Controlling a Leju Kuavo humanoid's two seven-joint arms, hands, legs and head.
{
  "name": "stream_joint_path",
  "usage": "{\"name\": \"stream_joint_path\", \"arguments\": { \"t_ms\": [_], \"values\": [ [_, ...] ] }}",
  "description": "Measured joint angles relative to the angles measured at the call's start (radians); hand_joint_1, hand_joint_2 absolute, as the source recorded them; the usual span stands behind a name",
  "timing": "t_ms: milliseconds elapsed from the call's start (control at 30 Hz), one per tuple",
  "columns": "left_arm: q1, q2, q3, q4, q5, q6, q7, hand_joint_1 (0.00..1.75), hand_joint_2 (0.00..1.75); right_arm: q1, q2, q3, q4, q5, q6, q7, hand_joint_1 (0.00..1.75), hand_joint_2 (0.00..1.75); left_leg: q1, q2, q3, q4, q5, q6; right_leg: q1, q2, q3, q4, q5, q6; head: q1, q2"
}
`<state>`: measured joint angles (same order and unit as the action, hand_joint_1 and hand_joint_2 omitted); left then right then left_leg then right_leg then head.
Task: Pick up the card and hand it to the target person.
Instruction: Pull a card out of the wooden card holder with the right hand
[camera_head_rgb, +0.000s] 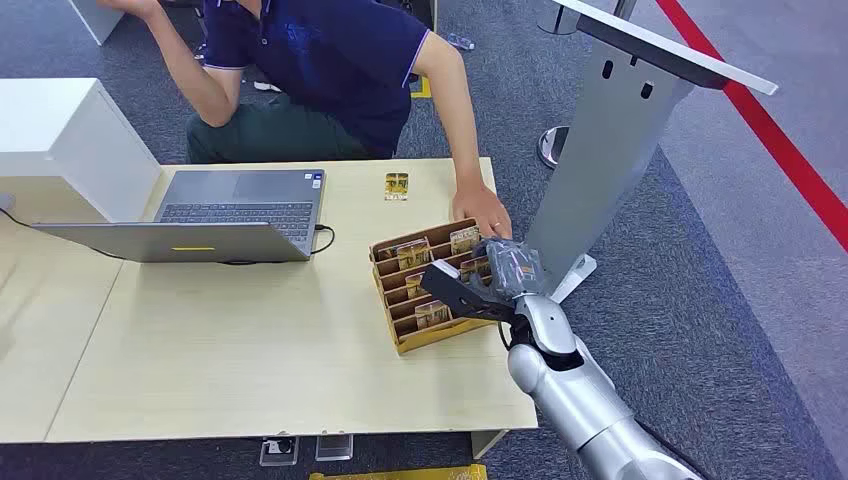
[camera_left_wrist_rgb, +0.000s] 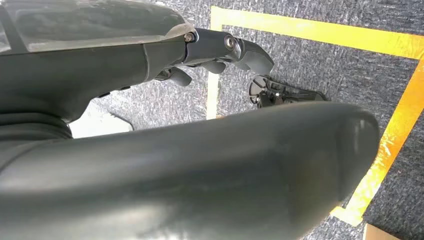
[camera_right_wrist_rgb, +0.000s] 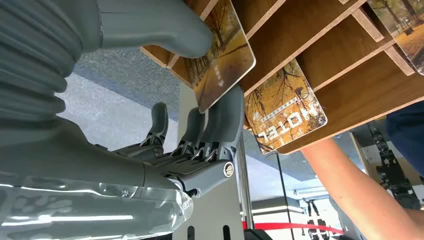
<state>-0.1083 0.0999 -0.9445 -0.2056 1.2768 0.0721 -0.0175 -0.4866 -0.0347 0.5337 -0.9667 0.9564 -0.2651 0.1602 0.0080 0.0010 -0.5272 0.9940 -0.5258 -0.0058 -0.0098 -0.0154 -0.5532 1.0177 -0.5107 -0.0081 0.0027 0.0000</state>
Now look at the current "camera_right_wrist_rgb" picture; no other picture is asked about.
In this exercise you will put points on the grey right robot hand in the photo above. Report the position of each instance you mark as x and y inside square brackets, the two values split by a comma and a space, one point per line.
[82, 172]

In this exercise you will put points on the wooden card rack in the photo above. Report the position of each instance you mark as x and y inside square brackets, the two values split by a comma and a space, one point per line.
[357, 86]

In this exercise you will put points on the person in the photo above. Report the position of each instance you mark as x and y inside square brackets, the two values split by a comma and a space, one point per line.
[407, 132]

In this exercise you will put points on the grey ribbed right arm sleeve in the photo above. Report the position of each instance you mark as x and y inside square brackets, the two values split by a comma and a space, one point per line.
[33, 49]

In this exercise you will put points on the white slotted stand panel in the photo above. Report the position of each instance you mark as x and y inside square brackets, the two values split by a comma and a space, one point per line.
[212, 215]

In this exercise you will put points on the silver metal pole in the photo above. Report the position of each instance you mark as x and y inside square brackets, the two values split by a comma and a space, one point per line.
[245, 192]

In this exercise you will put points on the white counter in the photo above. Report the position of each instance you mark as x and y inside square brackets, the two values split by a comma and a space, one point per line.
[275, 210]

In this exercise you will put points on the thin black pole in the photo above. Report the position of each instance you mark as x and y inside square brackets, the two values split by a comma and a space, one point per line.
[285, 195]

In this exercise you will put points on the red barrier band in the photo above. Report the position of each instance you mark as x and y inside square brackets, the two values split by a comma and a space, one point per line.
[291, 226]

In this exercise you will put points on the small black legged robot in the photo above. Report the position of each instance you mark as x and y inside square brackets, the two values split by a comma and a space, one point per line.
[313, 215]

